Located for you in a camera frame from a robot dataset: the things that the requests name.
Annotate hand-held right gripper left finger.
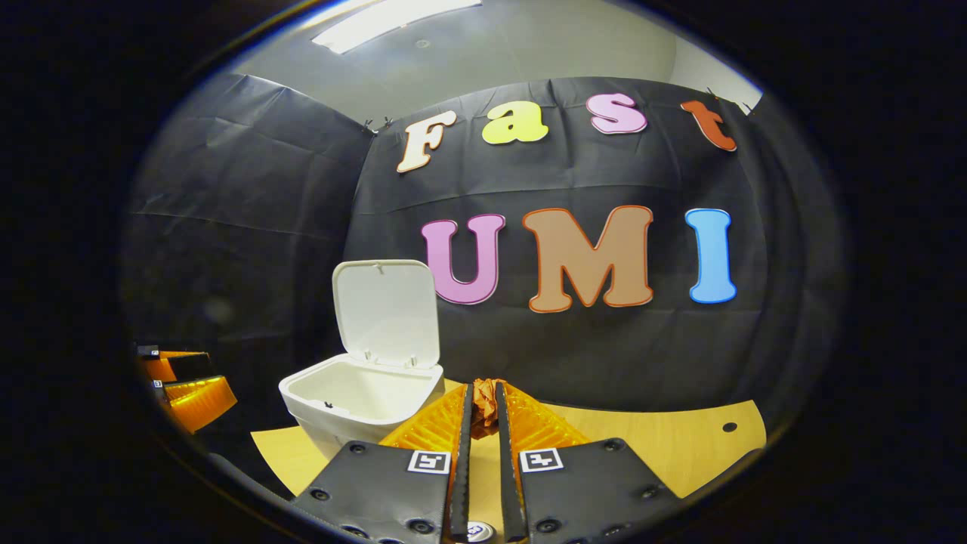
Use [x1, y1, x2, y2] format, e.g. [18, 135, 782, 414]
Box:
[291, 383, 473, 544]

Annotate black backdrop cloth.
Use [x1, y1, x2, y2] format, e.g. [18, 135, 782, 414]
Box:
[121, 72, 847, 484]

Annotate orange paper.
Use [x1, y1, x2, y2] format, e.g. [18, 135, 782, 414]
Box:
[472, 379, 505, 440]

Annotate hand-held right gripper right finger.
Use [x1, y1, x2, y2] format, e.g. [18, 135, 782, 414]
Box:
[495, 383, 684, 544]

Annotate wooden desktop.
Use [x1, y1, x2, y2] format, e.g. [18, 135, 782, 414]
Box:
[251, 378, 767, 544]

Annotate white desktop garbage bin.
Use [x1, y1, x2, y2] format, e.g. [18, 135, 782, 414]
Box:
[279, 259, 445, 459]

